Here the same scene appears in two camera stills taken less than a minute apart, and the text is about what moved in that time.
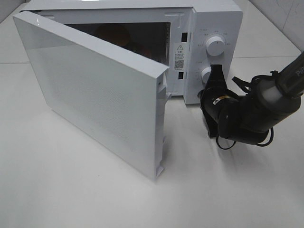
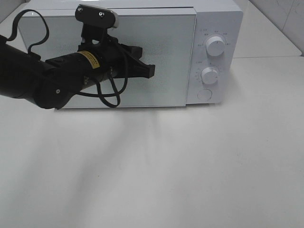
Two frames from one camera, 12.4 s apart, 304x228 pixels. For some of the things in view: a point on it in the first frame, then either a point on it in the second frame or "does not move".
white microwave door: (115, 98) -> (166, 36)
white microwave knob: (205, 74) does not move
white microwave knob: (215, 46) does not move
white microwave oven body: (187, 36) does not move
